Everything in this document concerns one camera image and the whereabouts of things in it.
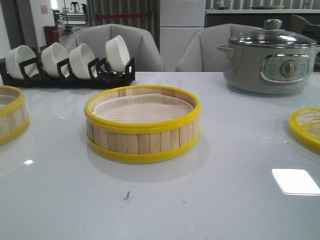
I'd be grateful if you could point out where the woven bamboo steamer lid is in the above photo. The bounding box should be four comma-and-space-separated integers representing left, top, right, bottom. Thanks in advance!
288, 107, 320, 154

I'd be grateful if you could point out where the bamboo steamer basket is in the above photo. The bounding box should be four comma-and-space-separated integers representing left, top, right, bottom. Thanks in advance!
84, 85, 201, 163
0, 85, 30, 146

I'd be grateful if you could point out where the white steamer liner cloth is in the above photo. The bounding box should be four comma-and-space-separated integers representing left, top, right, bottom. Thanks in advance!
93, 93, 194, 124

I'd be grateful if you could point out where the right grey chair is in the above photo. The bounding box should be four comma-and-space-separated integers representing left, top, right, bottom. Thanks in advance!
175, 23, 259, 72

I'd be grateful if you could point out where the grey chair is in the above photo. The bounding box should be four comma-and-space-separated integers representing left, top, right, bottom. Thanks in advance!
175, 23, 259, 72
62, 23, 165, 72

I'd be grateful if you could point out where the left grey chair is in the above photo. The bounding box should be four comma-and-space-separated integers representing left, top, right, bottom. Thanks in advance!
62, 23, 165, 72

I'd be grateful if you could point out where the white bowl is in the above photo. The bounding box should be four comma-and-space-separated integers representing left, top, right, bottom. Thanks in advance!
69, 43, 95, 80
5, 45, 36, 80
41, 42, 69, 78
105, 35, 130, 73

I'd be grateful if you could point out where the white cabinet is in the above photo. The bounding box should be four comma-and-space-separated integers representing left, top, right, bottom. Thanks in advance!
159, 0, 206, 72

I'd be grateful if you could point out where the grey electric cooking pot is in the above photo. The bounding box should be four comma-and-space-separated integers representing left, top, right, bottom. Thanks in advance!
217, 43, 320, 95

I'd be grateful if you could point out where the black dish rack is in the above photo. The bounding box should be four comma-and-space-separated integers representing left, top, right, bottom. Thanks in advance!
0, 56, 135, 89

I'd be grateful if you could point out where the red bin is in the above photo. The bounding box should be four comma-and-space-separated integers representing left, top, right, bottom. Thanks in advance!
43, 25, 60, 47

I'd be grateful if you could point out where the glass pot lid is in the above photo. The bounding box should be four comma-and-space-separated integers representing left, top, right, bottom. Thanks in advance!
229, 19, 317, 48

